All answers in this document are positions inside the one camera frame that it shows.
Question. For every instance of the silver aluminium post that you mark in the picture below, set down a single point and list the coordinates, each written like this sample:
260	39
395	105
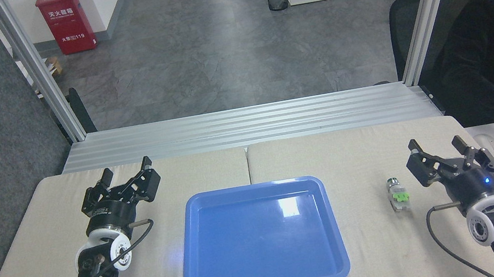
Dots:
40	72
430	2

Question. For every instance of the red fire extinguisher box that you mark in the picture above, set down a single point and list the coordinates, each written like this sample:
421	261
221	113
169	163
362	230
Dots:
67	23

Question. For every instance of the small wooden block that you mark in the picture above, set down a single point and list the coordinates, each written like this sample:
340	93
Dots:
54	65

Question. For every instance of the green and white switch part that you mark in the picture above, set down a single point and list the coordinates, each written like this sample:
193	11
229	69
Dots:
399	196

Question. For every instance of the white computer mouse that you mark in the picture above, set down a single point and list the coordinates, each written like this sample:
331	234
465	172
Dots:
489	145

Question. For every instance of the blue plastic tray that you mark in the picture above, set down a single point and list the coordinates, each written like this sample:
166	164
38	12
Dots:
245	249

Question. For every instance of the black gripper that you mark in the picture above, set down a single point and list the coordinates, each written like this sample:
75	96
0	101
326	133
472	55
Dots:
109	214
473	183

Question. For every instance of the black frame foot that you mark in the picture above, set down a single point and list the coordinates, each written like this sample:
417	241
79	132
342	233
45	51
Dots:
81	111

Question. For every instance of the silver aluminium rail platform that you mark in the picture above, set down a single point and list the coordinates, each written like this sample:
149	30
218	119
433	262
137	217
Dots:
245	126

